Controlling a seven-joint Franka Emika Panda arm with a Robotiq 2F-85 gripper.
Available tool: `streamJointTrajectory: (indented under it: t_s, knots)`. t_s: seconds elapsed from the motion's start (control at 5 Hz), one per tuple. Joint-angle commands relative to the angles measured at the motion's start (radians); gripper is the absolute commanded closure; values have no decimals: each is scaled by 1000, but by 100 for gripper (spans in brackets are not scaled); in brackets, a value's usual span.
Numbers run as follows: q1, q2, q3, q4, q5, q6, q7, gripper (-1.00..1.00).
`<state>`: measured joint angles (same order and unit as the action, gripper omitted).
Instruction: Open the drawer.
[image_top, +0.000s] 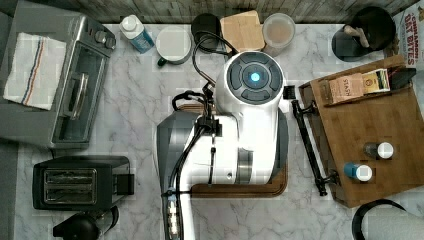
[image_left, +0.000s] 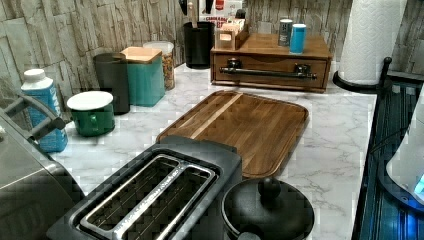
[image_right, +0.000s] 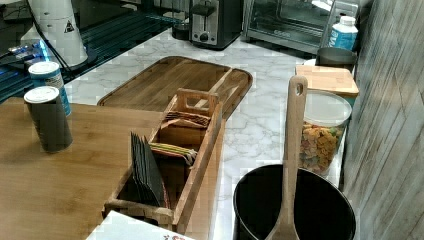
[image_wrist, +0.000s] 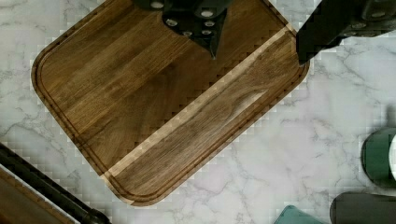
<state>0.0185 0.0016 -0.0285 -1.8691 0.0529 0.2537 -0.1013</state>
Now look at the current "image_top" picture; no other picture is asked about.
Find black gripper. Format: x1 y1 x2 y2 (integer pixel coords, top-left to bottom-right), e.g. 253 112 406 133
283 85 296 100

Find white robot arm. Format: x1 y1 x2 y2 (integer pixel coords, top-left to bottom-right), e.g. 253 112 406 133
156 51 288 240

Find wooden drawer cabinet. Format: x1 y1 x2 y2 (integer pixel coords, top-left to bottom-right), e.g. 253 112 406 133
299 55 424 208

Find wooden tea bag organizer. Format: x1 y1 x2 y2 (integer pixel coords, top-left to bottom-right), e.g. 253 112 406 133
320 67 416 105

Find stash tea bags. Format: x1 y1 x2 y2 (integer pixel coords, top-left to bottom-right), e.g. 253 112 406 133
329 73 363 103

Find clear cereal container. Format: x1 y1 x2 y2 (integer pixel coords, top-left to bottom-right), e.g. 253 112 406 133
262 13 296 57

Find bamboo lid container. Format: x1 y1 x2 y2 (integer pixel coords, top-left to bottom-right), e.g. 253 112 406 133
220 10 265 52

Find yellow green tea bags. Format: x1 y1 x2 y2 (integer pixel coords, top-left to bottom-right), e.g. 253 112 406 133
362 69 390 94

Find wooden spoon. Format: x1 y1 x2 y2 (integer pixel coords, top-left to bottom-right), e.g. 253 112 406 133
343 25 370 48

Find wooden serving tray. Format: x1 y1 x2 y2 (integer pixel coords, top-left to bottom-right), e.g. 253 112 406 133
174 109 288 198

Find black utensil pot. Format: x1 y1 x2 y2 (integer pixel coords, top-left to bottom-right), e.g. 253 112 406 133
331 6 396 62

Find grey spice shaker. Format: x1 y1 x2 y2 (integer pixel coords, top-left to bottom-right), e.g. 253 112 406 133
363 142 394 160

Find blue spice shaker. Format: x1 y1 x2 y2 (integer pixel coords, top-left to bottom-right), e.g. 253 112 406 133
343 162 373 182

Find black tea packets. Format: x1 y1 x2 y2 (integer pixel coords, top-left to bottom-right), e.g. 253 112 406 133
389 68 416 90

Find cinnamon bites cereal box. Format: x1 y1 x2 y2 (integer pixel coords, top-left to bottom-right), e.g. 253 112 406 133
384 0 424 71

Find black rimmed bowl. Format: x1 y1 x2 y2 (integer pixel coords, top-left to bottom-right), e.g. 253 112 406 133
351 199 424 240

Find white blue-label bottle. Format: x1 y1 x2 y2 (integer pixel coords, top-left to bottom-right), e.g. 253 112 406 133
119 15 154 53

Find silver toaster oven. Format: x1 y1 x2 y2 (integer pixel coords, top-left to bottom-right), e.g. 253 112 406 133
0 0 116 149

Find black electric kettle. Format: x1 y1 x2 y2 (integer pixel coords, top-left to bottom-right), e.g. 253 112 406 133
53 206 119 240

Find black two-slot toaster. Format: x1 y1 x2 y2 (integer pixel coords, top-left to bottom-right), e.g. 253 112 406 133
32 155 135 211

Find striped white dish towel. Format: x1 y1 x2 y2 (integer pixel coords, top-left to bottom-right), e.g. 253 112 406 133
3 32 67 110

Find black drawer handle bar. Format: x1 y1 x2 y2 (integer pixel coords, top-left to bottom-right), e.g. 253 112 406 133
291 100 338 196

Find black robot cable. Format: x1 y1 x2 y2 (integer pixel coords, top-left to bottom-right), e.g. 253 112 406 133
160 30 239 240

